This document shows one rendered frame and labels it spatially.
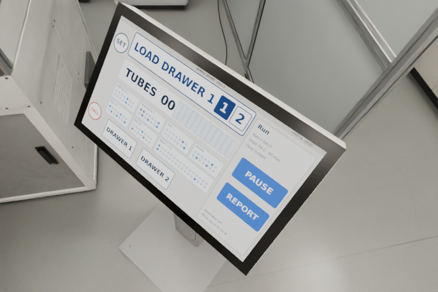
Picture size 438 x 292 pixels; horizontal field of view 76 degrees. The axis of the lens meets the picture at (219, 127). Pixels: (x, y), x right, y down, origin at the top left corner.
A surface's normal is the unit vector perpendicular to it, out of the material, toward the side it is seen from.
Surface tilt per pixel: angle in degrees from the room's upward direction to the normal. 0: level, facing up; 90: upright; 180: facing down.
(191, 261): 3
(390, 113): 0
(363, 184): 0
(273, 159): 50
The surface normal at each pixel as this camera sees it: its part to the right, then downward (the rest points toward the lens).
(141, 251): 0.07, -0.51
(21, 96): 0.19, 0.84
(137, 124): -0.41, 0.14
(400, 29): -0.98, 0.11
